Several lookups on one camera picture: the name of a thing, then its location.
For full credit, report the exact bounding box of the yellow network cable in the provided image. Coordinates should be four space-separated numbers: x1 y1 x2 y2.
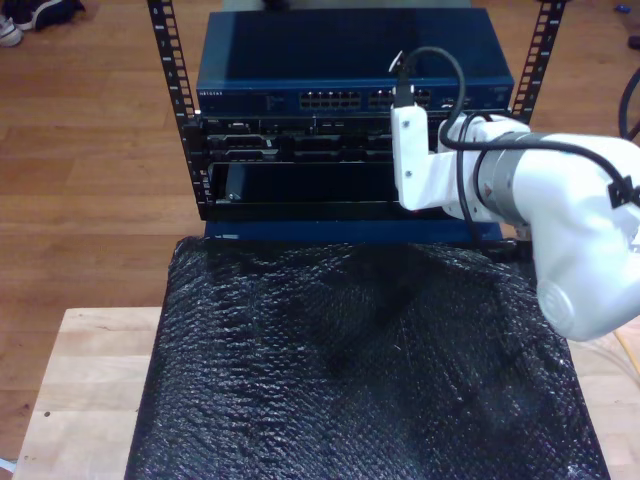
615 327 640 375

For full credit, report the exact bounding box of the black rack server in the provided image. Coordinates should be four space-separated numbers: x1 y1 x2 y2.
199 115 441 165

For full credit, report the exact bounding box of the blue rack base unit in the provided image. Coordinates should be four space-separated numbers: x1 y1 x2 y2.
204 219 504 245

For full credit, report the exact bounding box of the black bubble wrap mat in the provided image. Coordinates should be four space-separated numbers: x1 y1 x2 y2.
124 235 609 480

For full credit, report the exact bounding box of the dark sneaker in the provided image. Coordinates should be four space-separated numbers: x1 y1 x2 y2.
12 0 86 32

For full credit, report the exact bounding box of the white sneaker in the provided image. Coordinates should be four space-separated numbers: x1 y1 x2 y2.
0 14 25 50

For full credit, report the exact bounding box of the black gripper power cable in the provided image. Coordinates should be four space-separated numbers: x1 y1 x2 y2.
455 113 531 261

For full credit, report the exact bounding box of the black perforated rack post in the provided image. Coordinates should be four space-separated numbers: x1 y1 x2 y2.
509 0 569 124
146 0 211 222

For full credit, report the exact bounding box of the thin black camera cable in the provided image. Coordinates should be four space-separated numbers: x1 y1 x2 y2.
388 47 640 209

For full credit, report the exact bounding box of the thick dark cable loop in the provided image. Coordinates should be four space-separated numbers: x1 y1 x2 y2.
618 67 640 141

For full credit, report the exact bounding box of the blue network switch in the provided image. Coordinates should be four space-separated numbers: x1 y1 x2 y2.
195 8 516 119

